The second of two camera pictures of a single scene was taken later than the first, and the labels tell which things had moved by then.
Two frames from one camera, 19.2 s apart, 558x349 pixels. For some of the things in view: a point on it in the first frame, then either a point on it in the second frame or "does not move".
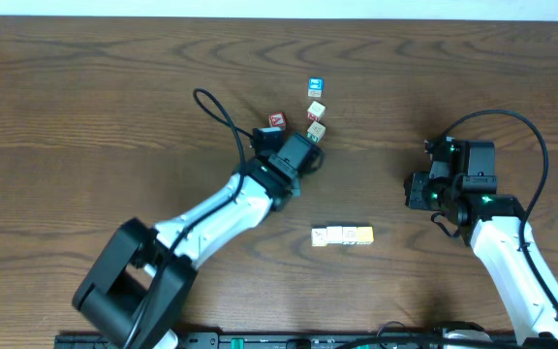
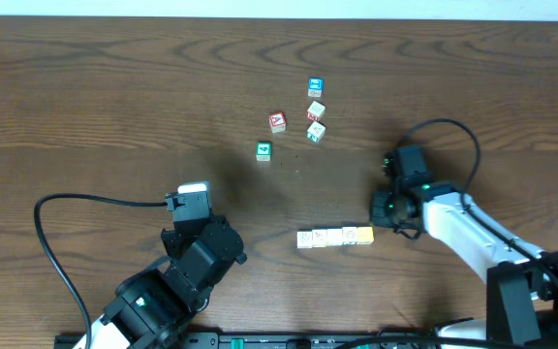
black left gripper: [314, 158] -> [173, 237]
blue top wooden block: [316, 86] does not move
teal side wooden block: [316, 131] does not move
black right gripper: [415, 197] -> [377, 214]
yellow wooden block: [364, 235] does not move
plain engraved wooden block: [319, 237] does not move
